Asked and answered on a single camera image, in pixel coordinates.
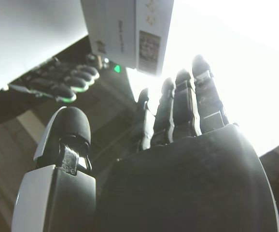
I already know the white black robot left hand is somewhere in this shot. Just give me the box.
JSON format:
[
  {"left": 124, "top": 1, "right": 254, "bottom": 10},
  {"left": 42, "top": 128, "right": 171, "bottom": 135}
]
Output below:
[{"left": 11, "top": 54, "right": 279, "bottom": 232}]

